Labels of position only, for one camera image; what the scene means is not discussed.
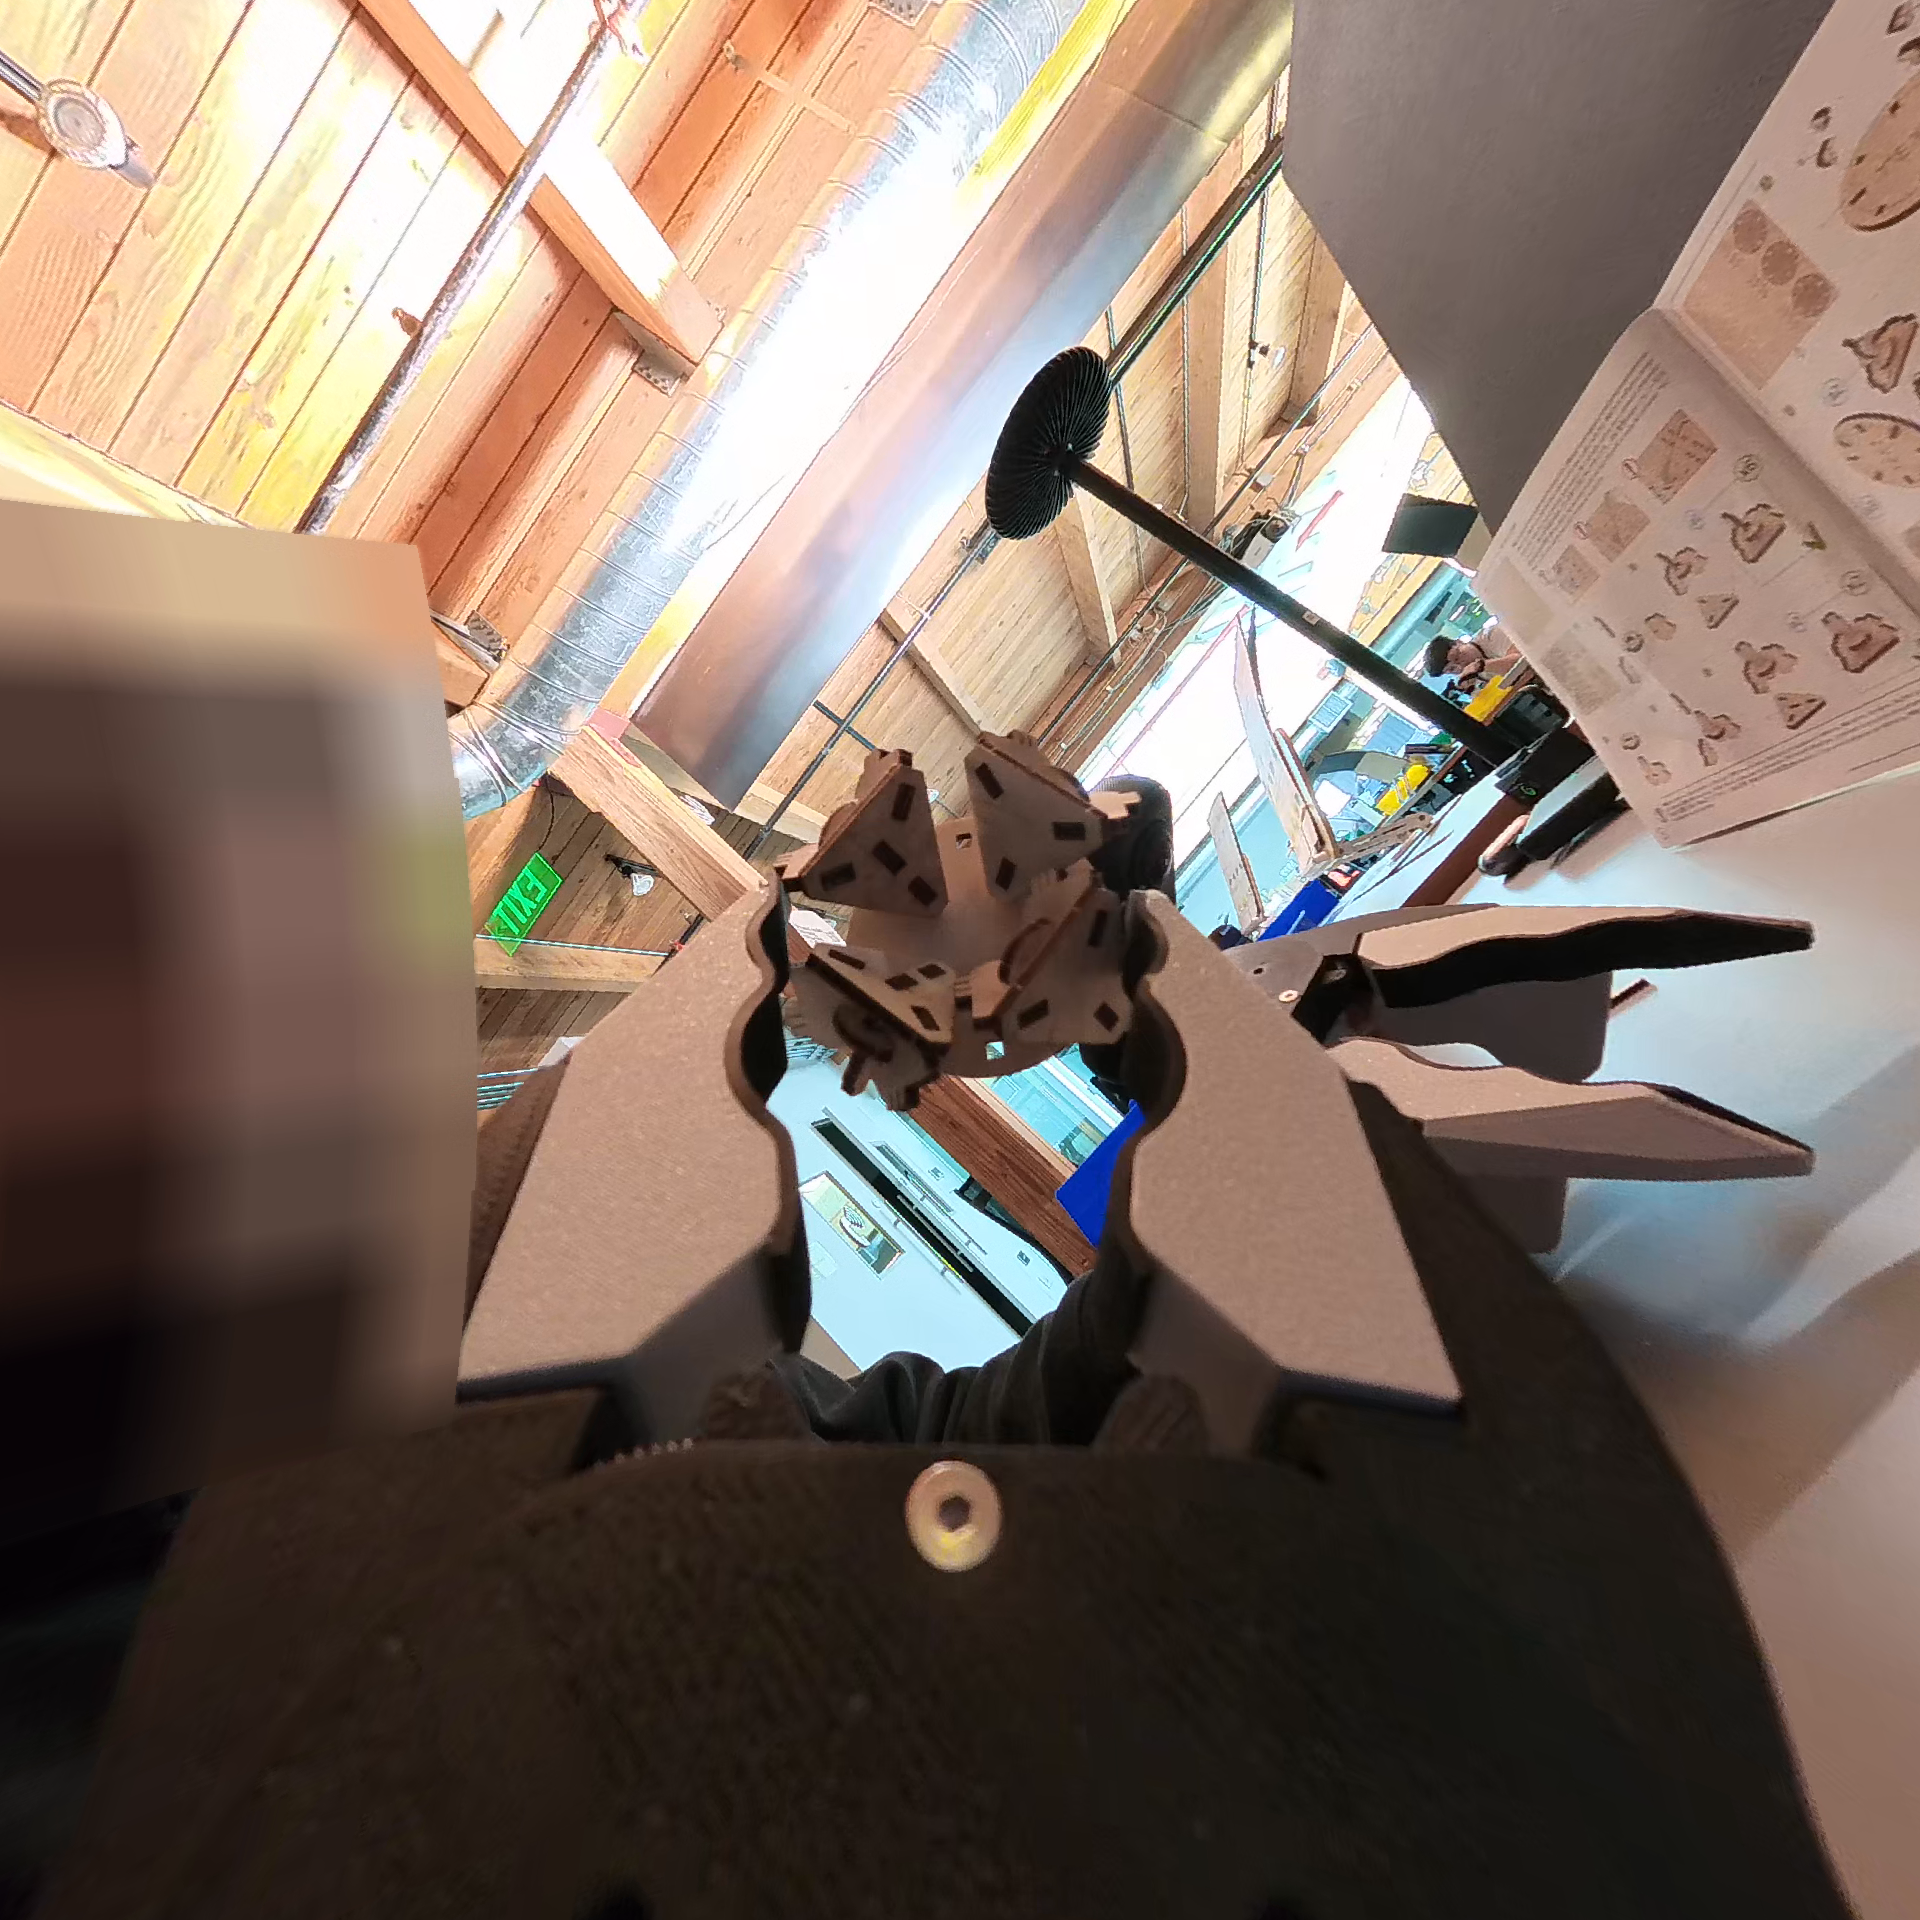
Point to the metal ceiling fixture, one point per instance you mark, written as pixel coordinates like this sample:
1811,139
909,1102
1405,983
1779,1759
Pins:
81,129

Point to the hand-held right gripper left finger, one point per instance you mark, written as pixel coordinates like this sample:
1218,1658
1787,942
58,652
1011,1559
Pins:
645,1170

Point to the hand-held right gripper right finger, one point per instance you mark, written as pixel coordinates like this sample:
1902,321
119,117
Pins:
1276,1201

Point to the blue bin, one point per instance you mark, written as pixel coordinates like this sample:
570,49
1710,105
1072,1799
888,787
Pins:
1095,1184

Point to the instruction sheet booklet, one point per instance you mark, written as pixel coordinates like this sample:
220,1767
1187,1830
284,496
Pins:
1724,601

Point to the green exit sign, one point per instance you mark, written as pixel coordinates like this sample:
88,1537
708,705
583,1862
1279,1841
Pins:
522,906

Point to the grey panel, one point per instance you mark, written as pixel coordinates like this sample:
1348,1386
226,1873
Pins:
1502,181

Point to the ceiling pipe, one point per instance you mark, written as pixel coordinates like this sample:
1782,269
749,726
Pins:
490,225

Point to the framed wall picture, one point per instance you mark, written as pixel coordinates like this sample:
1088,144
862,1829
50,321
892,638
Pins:
850,1227

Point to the black monitor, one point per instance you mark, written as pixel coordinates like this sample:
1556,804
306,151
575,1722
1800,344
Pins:
1423,527

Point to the dark cloth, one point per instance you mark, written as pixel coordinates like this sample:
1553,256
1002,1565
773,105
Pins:
991,1380

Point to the silver air duct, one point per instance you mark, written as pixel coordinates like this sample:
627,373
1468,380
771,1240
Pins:
839,421

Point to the black disc lamp on pole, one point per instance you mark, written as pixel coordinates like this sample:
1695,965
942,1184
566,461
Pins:
1276,594

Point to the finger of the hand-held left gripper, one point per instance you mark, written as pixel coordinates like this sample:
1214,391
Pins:
1502,1021
1516,1133

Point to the wooden model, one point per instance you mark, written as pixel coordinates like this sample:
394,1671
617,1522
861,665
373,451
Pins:
961,931

